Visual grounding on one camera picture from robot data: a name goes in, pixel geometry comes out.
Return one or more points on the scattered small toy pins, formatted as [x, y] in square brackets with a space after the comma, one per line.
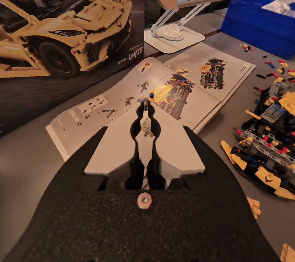
[278, 68]

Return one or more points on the toy car set box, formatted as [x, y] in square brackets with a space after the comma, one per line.
[57, 24]

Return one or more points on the small yellow toy piece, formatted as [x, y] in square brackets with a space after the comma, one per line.
[151, 96]

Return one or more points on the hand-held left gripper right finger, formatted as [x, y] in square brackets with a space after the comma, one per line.
[179, 149]

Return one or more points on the small black pin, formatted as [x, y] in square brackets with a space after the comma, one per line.
[145, 105]

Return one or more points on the crumpled white paper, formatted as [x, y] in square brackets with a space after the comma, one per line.
[281, 6]

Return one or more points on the blue plastic bin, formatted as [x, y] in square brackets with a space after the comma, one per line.
[253, 27]

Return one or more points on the open instruction booklet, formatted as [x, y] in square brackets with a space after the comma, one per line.
[103, 105]

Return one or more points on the grey desk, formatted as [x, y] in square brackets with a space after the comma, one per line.
[23, 186]

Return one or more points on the toy car chassis model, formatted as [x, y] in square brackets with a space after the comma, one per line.
[272, 128]

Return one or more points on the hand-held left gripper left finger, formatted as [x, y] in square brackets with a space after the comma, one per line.
[110, 151]

